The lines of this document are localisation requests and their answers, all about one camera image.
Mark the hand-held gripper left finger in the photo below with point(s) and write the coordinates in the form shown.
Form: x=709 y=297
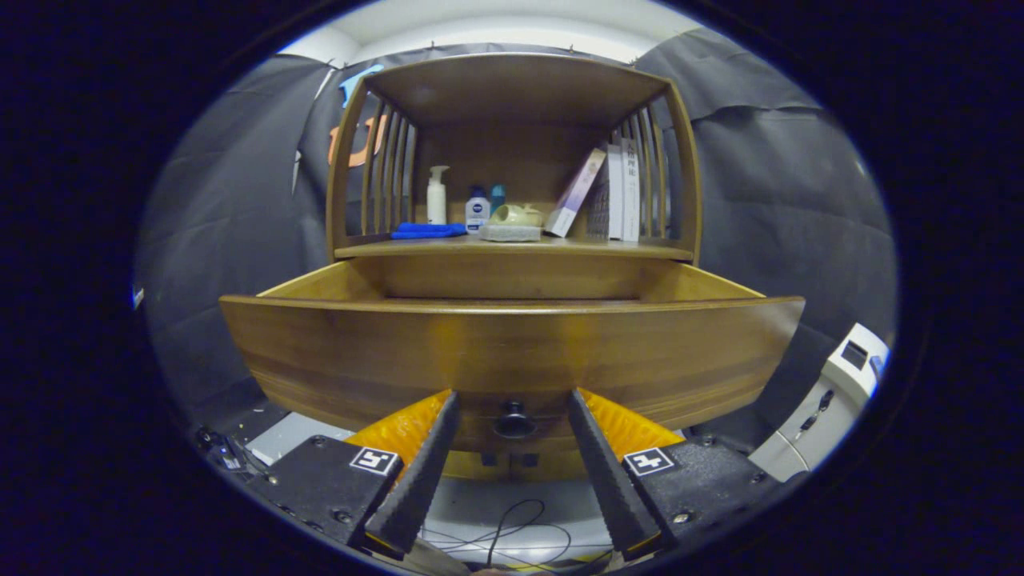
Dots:
x=416 y=480

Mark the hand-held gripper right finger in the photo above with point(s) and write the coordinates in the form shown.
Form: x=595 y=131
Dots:
x=612 y=480

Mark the dark round drawer knob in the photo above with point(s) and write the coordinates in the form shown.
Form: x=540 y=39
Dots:
x=514 y=420

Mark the wooden drawer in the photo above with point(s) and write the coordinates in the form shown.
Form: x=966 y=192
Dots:
x=360 y=352

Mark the wooden countertop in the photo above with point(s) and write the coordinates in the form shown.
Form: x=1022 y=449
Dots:
x=448 y=247

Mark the wooden cabinet with slatted shelf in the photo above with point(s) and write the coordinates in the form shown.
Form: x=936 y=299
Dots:
x=512 y=88

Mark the grey flat panel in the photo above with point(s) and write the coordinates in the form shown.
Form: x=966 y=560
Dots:
x=292 y=436

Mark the white appliance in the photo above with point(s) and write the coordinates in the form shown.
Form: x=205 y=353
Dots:
x=832 y=400

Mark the blue folded cloth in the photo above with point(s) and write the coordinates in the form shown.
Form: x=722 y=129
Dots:
x=428 y=230

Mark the white bottle with blue cap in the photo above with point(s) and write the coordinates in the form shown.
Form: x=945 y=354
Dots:
x=478 y=212

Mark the dark patterned cover book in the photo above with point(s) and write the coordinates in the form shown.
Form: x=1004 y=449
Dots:
x=604 y=200

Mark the white pump bottle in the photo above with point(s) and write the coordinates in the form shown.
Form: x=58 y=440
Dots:
x=436 y=200

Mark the cream ceramic lidded cup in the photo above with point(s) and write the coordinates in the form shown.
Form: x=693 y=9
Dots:
x=518 y=214

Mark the white book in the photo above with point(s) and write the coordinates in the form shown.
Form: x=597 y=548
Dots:
x=630 y=192

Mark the purple and white box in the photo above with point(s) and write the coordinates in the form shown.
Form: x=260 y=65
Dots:
x=576 y=192

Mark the blue glass bottle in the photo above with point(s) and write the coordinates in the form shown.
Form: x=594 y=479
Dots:
x=498 y=196

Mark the black backdrop cloth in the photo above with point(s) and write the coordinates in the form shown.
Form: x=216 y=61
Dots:
x=224 y=200

